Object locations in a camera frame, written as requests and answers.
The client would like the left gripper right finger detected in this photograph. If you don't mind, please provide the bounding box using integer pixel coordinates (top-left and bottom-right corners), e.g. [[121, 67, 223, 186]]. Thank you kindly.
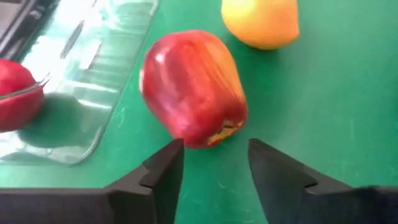
[[248, 138, 398, 224]]

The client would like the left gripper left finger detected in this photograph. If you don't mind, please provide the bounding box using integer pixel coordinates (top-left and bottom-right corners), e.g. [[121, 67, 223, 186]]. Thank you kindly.
[[0, 138, 185, 224]]

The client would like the red strawberry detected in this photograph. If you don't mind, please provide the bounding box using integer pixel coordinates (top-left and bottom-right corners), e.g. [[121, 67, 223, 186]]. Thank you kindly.
[[0, 58, 45, 133]]

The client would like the red and yellow apple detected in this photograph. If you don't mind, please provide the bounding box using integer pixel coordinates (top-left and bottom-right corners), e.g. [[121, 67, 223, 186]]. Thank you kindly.
[[139, 29, 249, 149]]

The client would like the orange-yellow lemon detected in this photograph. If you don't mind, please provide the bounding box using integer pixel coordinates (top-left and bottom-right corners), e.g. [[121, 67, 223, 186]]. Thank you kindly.
[[220, 0, 301, 50]]

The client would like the green table mat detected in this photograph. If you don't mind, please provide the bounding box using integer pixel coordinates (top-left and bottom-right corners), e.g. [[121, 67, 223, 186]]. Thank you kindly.
[[0, 0, 398, 224]]

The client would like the clear plastic bin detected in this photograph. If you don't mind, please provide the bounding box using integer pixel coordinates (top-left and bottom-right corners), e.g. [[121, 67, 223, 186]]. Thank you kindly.
[[0, 0, 159, 166]]

